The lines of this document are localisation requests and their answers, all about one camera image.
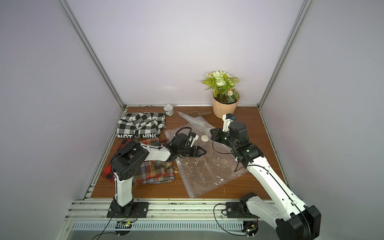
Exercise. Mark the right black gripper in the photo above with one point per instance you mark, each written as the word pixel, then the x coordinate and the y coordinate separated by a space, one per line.
pixel 216 134

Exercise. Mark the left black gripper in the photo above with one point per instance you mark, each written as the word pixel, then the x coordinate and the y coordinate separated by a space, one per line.
pixel 197 154

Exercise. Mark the clear plastic vacuum bag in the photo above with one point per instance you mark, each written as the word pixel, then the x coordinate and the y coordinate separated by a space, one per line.
pixel 210 171

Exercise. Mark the multicolour tartan shirt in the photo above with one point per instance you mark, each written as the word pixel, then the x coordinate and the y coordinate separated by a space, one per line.
pixel 154 172

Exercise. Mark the black white checked shirt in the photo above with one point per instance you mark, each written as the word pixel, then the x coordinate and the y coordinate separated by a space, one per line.
pixel 141 125

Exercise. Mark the red black checked shirt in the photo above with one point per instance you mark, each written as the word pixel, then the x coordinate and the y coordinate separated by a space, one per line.
pixel 108 173

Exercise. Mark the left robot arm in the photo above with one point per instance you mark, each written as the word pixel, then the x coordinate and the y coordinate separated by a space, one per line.
pixel 128 160

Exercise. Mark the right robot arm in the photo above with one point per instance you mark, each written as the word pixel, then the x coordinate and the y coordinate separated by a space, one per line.
pixel 291 217

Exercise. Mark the brown plastic scoop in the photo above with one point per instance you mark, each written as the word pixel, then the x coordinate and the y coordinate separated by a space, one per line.
pixel 196 114

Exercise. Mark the potted artificial flower plant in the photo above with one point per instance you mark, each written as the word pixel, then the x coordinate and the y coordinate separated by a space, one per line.
pixel 225 96

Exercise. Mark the small labelled tin can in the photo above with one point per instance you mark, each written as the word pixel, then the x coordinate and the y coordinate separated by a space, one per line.
pixel 169 110

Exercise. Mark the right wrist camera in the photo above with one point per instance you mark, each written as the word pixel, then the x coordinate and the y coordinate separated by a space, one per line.
pixel 227 120

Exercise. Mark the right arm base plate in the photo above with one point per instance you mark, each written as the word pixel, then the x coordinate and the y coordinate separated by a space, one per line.
pixel 238 210

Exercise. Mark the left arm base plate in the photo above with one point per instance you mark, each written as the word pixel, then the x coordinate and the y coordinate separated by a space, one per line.
pixel 131 210

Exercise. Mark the aluminium rail frame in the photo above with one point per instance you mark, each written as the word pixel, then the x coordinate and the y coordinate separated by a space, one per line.
pixel 163 215

